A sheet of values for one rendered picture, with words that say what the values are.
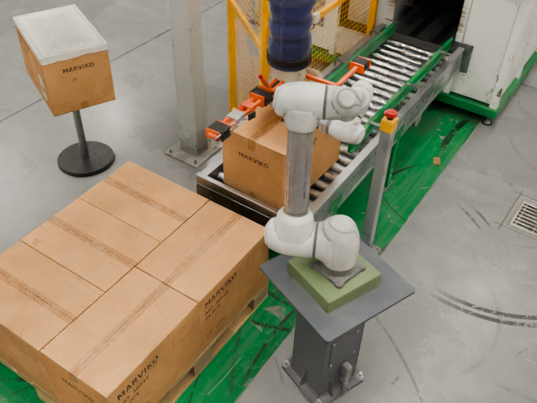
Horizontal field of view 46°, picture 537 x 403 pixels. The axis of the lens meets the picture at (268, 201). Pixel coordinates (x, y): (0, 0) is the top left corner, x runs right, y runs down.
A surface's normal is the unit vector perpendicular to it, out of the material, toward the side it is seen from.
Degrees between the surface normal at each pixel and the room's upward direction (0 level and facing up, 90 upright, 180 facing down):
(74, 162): 0
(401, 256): 0
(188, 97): 90
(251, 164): 90
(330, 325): 0
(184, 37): 90
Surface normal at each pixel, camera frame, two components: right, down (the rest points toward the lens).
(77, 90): 0.51, 0.58
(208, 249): 0.03, -0.74
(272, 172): -0.58, 0.54
